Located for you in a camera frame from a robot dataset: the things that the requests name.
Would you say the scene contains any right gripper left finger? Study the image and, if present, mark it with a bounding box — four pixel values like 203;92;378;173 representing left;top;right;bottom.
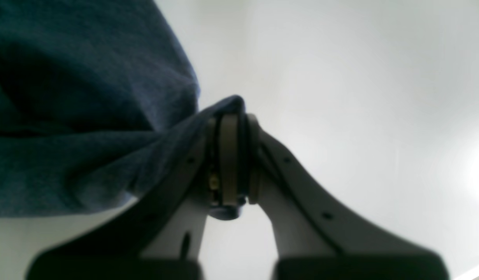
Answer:
26;114;240;280

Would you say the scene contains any dark blue T-shirt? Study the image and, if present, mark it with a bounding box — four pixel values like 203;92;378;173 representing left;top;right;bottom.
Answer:
0;0;244;218

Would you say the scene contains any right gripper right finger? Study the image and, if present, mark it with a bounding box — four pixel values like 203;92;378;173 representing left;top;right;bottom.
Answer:
247;114;449;280

